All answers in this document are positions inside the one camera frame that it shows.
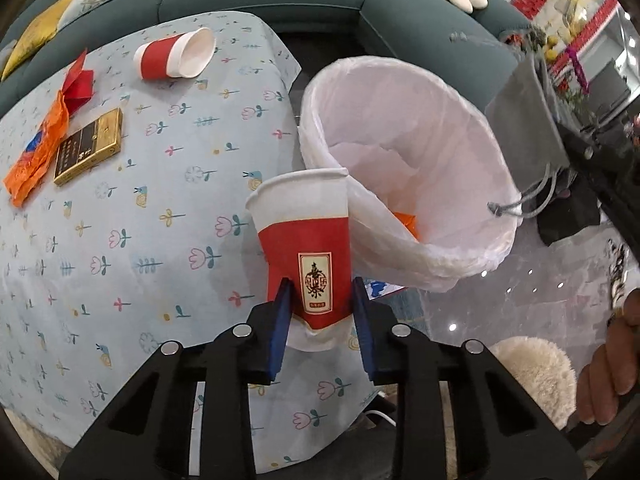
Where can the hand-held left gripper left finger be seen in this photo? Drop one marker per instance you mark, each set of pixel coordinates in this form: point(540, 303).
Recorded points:
point(280, 330)

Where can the floral light blue tablecloth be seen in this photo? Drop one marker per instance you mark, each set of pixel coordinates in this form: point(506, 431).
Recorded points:
point(150, 220)

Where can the cream fluffy stool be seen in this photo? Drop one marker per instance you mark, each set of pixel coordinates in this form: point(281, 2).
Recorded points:
point(535, 375)

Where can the blue floral box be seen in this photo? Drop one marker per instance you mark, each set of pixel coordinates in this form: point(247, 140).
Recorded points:
point(385, 287)

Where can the red paper cup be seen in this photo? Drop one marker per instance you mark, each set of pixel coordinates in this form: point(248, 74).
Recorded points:
point(160, 57)
point(310, 240)

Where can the black and gold box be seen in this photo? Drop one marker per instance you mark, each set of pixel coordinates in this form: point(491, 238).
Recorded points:
point(85, 145)

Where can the person's right hand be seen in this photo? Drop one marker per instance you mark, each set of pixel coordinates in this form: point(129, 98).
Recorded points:
point(610, 375)

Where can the yellow embroidered cushion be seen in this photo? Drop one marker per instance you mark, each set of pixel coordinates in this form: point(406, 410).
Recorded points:
point(35, 30)

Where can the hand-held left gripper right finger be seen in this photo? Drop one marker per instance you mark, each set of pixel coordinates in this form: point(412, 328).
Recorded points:
point(367, 335)

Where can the orange plastic wrapper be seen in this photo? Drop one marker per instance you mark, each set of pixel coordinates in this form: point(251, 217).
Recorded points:
point(406, 224)
point(37, 155)

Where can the trash bin with white bag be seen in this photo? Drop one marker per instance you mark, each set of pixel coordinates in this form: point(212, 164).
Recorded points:
point(425, 125)

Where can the purple orchid flowers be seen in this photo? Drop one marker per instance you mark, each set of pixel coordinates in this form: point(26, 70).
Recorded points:
point(577, 67)

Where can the red paper wrapper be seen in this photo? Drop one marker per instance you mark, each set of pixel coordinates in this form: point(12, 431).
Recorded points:
point(80, 85)

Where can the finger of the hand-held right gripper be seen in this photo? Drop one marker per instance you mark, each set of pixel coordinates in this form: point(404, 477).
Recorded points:
point(600, 175)

